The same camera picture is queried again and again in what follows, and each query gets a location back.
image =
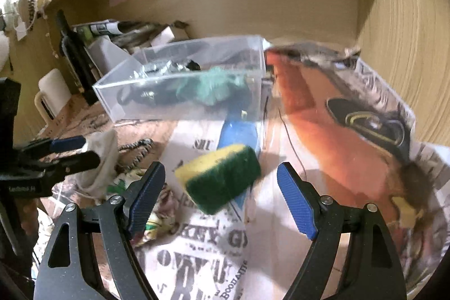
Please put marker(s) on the teal knitted cloth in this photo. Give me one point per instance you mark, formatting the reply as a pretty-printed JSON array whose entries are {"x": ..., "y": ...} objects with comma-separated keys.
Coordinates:
[{"x": 214, "y": 84}]

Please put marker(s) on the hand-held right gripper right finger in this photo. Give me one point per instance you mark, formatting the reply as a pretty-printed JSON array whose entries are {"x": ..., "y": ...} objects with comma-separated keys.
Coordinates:
[{"x": 294, "y": 201}]

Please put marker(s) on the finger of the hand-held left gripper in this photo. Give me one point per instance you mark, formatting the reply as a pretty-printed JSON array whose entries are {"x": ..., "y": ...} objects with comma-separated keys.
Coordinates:
[
  {"x": 77, "y": 161},
  {"x": 68, "y": 144}
]

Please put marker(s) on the blue sponge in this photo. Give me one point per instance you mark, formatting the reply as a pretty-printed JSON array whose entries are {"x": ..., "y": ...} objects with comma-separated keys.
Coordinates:
[{"x": 239, "y": 142}]

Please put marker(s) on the rolled printed tube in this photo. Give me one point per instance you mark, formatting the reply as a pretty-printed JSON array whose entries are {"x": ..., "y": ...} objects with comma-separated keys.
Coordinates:
[{"x": 105, "y": 28}]

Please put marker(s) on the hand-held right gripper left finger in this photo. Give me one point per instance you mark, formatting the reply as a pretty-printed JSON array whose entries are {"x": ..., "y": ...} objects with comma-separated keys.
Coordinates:
[{"x": 144, "y": 194}]

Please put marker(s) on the white mug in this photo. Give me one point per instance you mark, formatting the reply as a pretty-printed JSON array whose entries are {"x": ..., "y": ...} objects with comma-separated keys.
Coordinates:
[{"x": 52, "y": 96}]

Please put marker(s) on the white cloth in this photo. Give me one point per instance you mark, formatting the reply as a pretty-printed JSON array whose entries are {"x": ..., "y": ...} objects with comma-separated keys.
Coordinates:
[{"x": 102, "y": 163}]

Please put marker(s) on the black stand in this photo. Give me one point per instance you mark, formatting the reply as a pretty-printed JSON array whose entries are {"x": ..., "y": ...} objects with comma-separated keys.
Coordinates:
[{"x": 75, "y": 57}]

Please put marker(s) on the clear plastic box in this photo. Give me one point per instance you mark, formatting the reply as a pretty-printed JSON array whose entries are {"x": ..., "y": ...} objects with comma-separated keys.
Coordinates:
[{"x": 182, "y": 89}]

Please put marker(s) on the black item in box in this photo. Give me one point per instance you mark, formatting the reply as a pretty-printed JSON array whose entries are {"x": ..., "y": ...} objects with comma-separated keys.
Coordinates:
[{"x": 140, "y": 98}]

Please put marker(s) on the white paper box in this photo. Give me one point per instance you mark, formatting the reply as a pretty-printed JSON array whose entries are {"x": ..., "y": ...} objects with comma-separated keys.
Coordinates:
[{"x": 105, "y": 52}]

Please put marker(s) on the yellow green sponge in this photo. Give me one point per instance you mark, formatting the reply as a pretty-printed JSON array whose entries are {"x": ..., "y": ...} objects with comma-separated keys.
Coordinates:
[{"x": 221, "y": 177}]

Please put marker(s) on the printed newspaper sheet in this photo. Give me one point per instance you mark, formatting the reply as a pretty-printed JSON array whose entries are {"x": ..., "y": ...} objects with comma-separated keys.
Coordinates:
[{"x": 316, "y": 180}]

